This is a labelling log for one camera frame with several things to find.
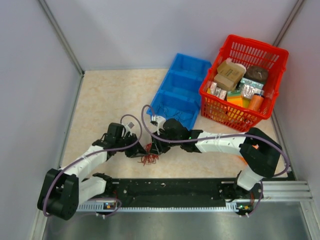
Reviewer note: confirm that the upper brown cardboard box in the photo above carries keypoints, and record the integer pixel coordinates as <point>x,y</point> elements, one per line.
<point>230,70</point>

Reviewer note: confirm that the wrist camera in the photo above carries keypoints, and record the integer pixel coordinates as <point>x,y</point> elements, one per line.
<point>129,126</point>
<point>157,121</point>

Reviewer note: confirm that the right aluminium corner post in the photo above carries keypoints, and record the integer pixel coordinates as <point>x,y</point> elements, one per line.
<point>288,22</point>

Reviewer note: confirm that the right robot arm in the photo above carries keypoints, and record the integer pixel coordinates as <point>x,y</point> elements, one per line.
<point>259,151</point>

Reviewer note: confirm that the blue three-compartment bin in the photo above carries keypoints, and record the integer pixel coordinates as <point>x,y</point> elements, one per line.
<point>178,95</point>

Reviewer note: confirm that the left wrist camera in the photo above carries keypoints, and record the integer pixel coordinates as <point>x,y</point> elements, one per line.
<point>129,126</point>

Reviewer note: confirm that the white cable duct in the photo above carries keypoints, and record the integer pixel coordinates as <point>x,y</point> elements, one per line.
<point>92,207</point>

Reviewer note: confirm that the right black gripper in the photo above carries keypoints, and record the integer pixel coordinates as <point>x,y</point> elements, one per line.
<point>157,147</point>

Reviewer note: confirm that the teal tissue pack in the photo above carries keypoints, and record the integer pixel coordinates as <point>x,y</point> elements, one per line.
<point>250,87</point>

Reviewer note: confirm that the orange bottle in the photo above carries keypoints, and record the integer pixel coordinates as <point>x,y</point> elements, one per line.
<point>256,102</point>

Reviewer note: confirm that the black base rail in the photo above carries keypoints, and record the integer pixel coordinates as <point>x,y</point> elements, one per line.
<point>177,192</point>

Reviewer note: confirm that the orange yellow sponge pack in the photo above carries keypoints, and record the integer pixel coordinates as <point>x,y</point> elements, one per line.
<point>243,160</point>

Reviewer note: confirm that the red plastic basket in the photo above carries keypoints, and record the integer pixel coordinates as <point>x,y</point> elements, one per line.
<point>247,52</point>

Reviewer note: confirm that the lower brown cardboard box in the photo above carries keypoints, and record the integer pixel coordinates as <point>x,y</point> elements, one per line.
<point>224,83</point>

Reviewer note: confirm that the silver foil packets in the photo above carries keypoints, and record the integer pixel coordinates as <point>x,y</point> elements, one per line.
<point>216,91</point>

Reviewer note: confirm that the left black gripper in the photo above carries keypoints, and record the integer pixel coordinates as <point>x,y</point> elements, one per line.
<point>136,150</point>

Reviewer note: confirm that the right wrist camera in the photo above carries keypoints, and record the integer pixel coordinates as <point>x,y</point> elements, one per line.
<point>157,121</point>

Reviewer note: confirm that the brown cardboard box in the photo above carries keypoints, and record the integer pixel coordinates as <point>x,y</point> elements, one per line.
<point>224,83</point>
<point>230,70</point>

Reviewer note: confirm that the left aluminium corner post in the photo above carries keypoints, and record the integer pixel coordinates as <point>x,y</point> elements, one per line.
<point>60,36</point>

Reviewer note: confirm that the yellow sponge pack in basket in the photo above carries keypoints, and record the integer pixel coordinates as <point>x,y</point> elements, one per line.
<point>235,97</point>

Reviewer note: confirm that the aluminium corner post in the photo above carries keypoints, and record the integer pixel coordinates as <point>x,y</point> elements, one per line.
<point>60,36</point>
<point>288,22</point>

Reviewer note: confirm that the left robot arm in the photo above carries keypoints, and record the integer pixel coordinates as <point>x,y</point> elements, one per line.
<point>64,189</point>

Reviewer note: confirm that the dark brown round item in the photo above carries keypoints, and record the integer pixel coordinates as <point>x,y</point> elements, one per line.
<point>257,73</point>

